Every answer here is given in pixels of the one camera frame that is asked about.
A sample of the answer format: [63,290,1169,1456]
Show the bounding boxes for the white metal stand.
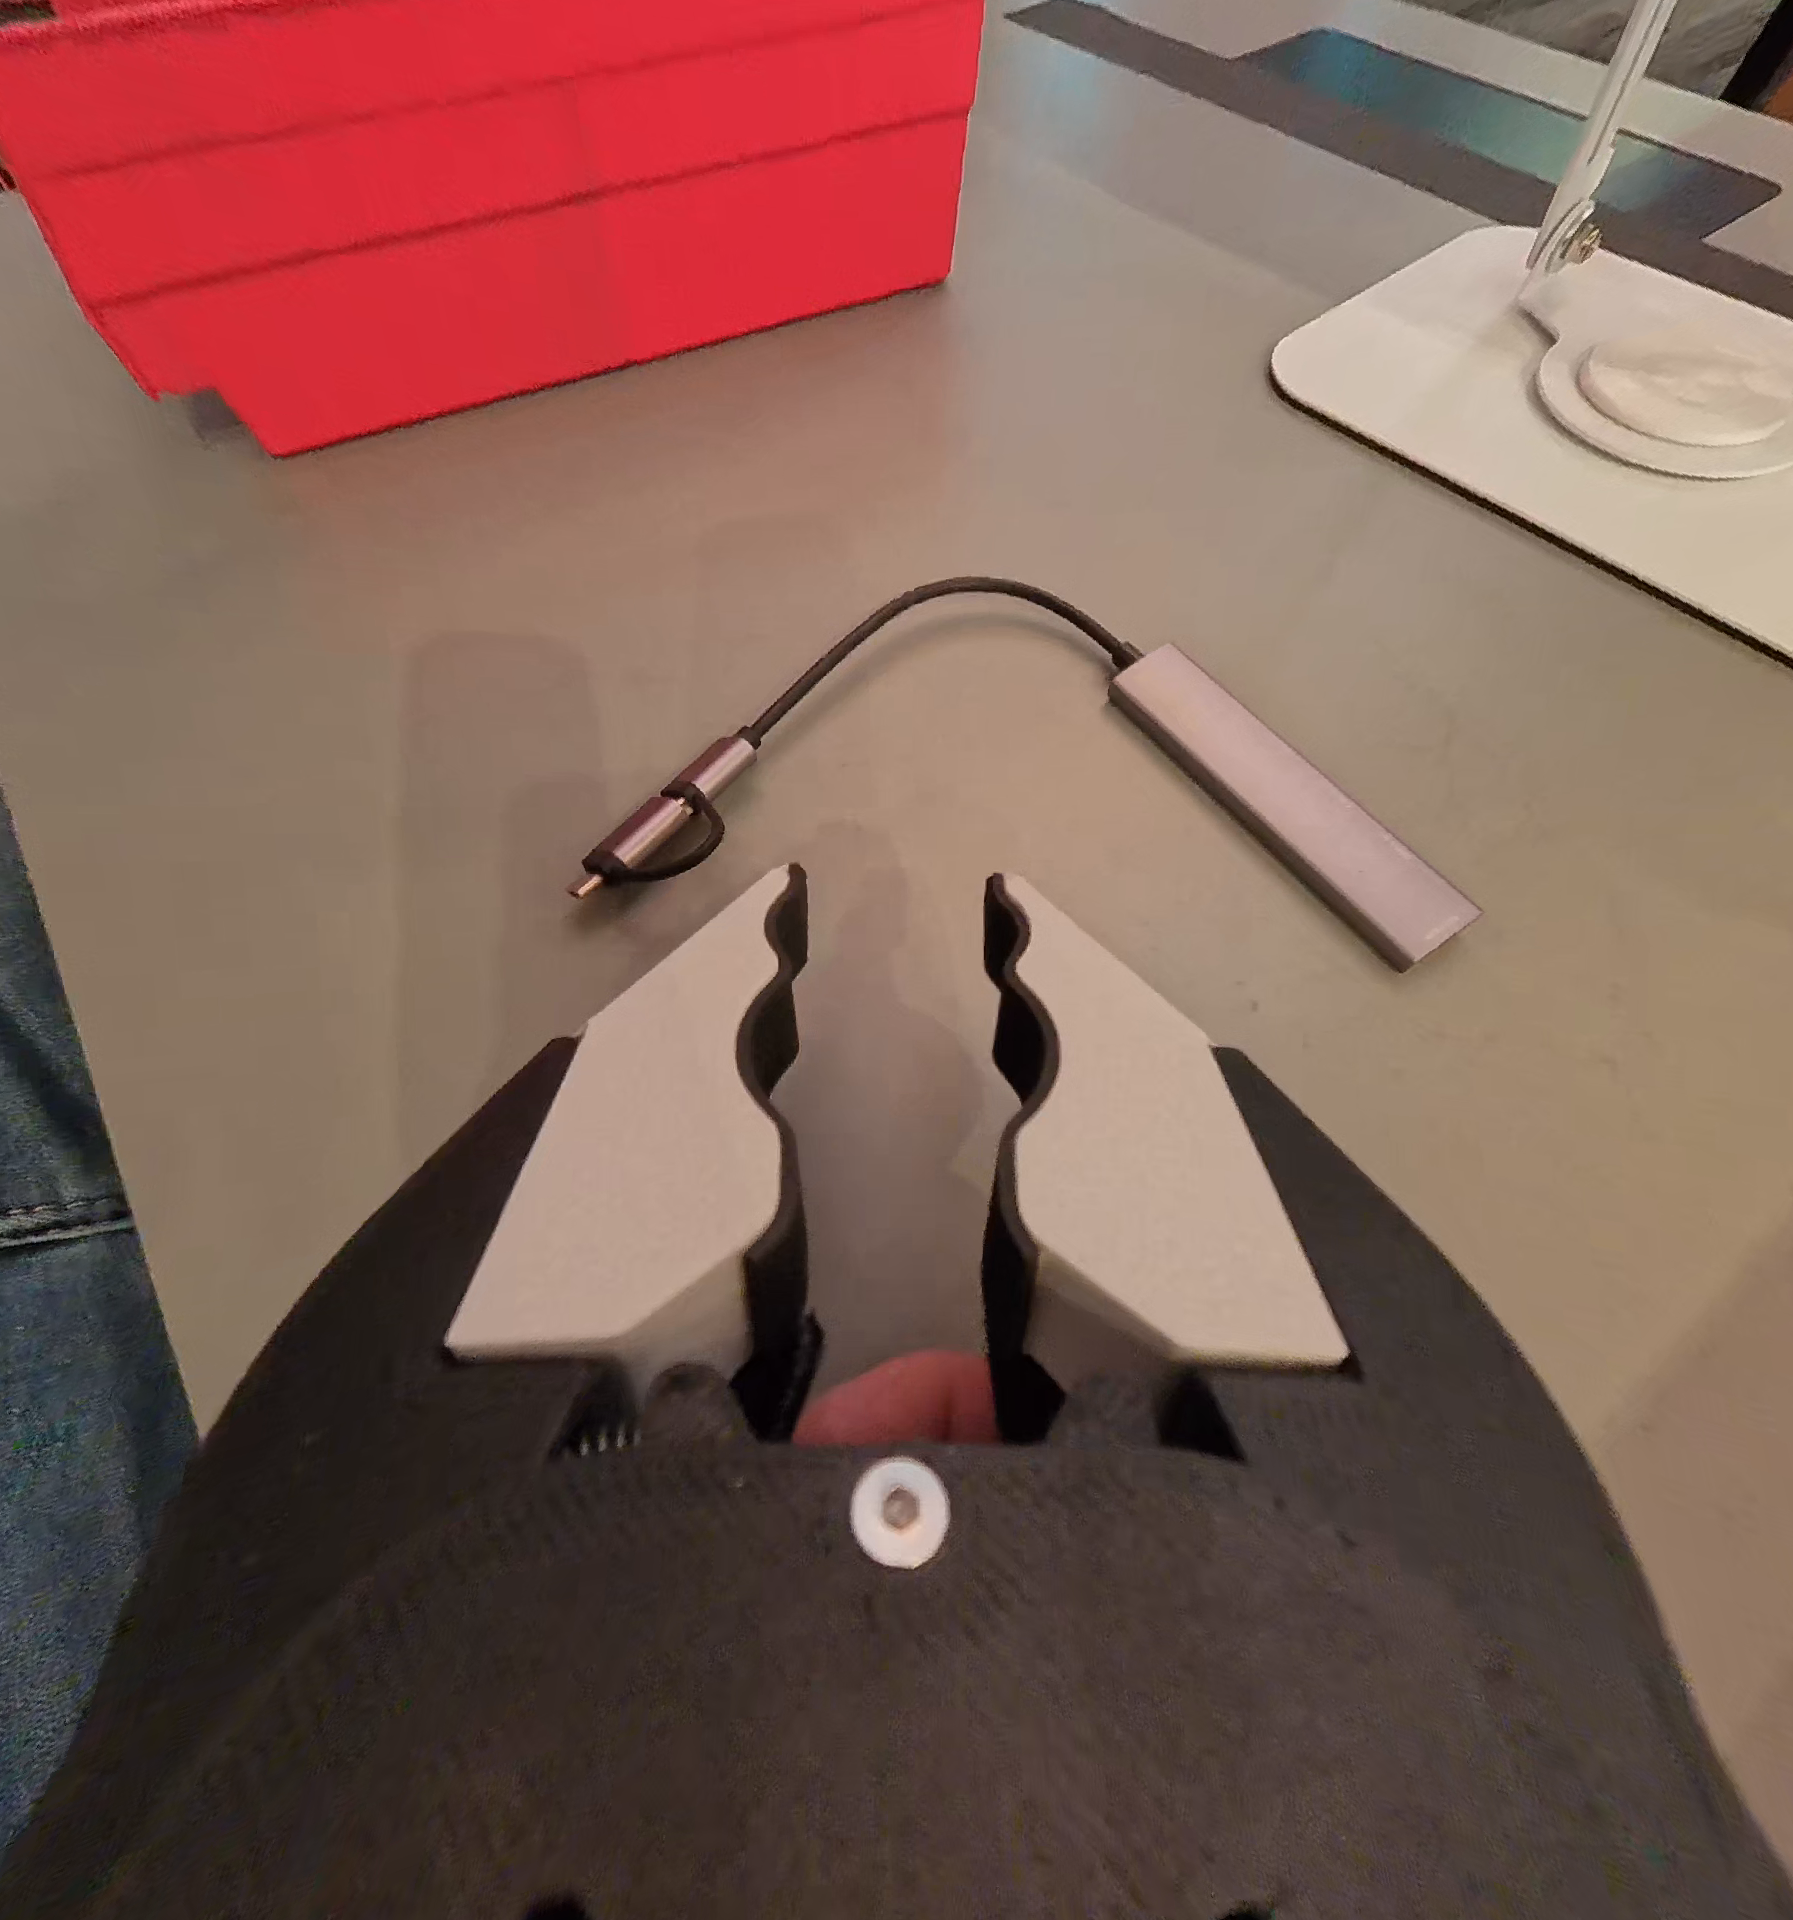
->
[1270,0,1793,687]

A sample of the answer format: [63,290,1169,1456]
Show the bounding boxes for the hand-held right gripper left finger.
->
[441,861,815,1413]

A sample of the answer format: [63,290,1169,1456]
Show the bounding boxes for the grey usb hub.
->
[567,578,1483,976]

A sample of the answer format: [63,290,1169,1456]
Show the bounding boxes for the person's jeans leg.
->
[0,703,199,1920]

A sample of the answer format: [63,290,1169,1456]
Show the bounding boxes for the red plastic bin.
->
[0,0,984,459]

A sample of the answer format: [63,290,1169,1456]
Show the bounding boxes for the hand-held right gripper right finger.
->
[979,872,1357,1419]

